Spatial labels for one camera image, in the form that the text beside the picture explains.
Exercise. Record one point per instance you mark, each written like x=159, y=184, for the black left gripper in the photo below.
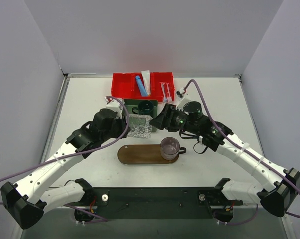
x=123, y=125

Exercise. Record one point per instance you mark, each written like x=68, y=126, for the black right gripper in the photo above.
x=167, y=117

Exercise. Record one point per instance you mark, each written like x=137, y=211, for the clear textured glass holder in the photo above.
x=139, y=126

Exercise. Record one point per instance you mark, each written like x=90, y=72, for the lilac enamel mug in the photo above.
x=170, y=148

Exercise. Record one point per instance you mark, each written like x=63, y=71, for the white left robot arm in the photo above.
x=29, y=199

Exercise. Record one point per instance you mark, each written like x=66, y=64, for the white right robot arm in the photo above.
x=277, y=187

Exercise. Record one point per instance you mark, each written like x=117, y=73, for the blue toothpaste tube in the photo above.
x=140, y=85

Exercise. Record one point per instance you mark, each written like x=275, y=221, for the wooden oval tray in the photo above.
x=142, y=154

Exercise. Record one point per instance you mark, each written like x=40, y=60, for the white toothpaste tube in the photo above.
x=146, y=80

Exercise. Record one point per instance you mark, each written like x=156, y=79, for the dark green mug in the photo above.
x=144, y=107

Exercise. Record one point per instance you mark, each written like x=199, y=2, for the green metal box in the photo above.
x=129, y=103

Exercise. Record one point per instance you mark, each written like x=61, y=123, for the red plastic organizer bin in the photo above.
x=125, y=86

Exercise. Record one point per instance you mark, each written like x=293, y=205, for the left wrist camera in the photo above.
x=115, y=106

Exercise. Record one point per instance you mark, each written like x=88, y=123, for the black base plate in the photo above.
x=155, y=203

